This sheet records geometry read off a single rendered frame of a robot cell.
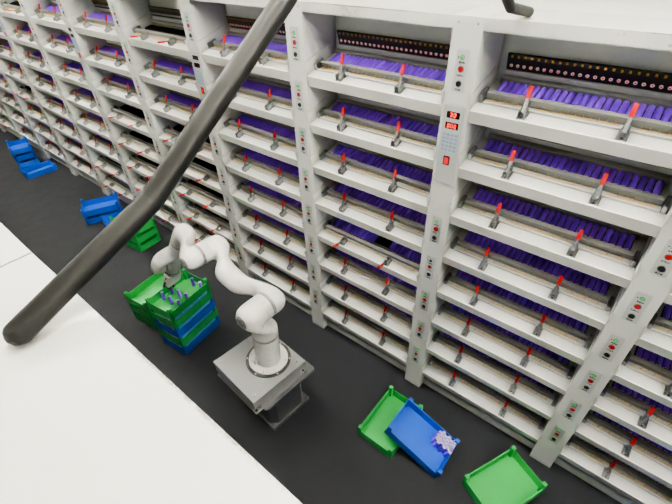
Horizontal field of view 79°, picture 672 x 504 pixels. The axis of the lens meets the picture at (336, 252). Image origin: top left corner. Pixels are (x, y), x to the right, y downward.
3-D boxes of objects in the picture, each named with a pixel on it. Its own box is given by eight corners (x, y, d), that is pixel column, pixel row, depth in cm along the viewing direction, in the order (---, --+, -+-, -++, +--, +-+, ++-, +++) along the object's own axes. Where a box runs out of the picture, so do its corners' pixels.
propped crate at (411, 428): (453, 444, 201) (460, 440, 195) (433, 478, 189) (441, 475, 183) (405, 402, 210) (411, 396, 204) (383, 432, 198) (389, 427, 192)
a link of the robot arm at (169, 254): (160, 256, 193) (154, 279, 217) (192, 246, 203) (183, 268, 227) (152, 240, 194) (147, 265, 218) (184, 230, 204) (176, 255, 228)
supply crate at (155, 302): (172, 320, 228) (168, 310, 223) (148, 307, 236) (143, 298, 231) (210, 288, 248) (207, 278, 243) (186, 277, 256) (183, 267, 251)
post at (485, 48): (419, 387, 227) (485, 17, 113) (404, 378, 231) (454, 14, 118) (436, 363, 239) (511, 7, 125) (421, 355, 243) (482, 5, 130)
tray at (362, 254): (418, 287, 188) (417, 275, 180) (318, 240, 218) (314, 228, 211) (439, 257, 196) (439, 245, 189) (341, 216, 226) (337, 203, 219)
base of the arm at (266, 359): (260, 382, 189) (256, 357, 177) (242, 354, 201) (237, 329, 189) (295, 362, 198) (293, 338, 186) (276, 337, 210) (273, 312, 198)
